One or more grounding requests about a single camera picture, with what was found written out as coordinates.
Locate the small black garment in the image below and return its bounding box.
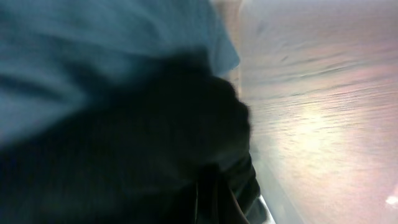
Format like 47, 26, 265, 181
1, 49, 260, 223

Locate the blue shirt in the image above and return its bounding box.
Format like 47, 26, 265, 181
1, 0, 239, 144

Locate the clear plastic storage bin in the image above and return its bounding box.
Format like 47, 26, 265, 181
211, 0, 304, 224

